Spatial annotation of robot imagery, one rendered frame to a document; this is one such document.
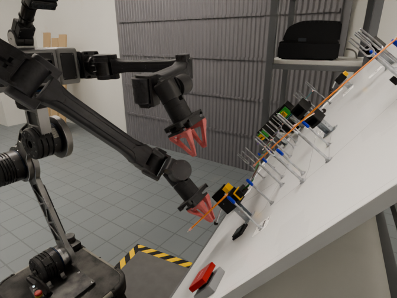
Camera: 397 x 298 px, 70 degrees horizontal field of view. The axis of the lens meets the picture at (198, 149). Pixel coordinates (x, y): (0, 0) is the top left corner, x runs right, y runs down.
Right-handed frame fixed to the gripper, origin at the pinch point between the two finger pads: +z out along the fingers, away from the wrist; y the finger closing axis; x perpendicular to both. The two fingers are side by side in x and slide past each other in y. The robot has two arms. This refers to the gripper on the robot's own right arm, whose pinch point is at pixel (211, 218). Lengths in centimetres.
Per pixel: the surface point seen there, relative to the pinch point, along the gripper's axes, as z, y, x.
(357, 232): 51, 51, -6
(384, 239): 58, 52, -13
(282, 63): -25, 97, -11
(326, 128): -0.3, 22.4, -35.6
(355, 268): 50, 29, -9
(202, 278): 0.8, -26.7, -18.1
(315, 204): 0.4, -16.5, -41.3
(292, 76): -14, 249, 45
